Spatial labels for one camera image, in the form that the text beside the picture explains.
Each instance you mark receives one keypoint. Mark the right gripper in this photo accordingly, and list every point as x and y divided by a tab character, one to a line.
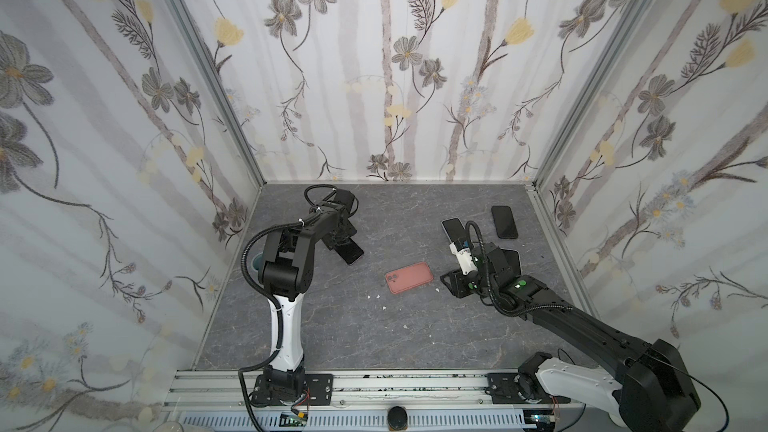
455	282

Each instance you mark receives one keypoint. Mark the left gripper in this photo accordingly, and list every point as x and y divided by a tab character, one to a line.
332	242

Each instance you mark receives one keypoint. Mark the black phone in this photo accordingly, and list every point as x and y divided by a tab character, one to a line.
349	251

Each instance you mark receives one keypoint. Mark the light blue case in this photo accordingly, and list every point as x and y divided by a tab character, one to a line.
513	265
455	230

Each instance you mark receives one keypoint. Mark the pink phone case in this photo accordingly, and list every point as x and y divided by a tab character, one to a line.
408	278

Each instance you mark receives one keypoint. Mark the black phone case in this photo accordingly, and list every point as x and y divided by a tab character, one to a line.
504	222

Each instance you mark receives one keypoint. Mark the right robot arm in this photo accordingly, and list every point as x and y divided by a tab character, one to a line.
645	385

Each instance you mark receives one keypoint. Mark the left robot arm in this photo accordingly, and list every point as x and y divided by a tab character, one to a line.
278	263

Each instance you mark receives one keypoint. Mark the teal ceramic cup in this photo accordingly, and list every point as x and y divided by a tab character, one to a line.
256	263

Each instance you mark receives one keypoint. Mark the black round knob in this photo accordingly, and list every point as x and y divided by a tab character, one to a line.
397	418

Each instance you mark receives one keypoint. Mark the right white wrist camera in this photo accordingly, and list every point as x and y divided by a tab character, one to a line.
463	253

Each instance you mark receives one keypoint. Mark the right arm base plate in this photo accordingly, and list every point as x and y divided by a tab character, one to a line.
519	388

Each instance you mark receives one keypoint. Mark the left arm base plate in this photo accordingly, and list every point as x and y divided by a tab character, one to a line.
317	391

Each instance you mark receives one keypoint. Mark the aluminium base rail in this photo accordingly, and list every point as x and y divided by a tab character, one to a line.
436	400

